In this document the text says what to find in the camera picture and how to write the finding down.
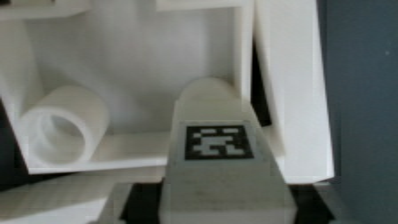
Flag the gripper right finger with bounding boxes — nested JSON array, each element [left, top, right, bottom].
[[315, 182, 356, 224]]

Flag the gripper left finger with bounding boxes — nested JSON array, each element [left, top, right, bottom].
[[89, 183, 133, 224]]

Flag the white chair leg with tag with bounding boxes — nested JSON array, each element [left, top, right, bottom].
[[158, 78, 297, 224]]

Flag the white chair seat part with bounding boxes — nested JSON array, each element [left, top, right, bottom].
[[0, 0, 254, 174]]

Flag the white obstacle fence wall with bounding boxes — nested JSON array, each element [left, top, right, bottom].
[[0, 0, 334, 224]]

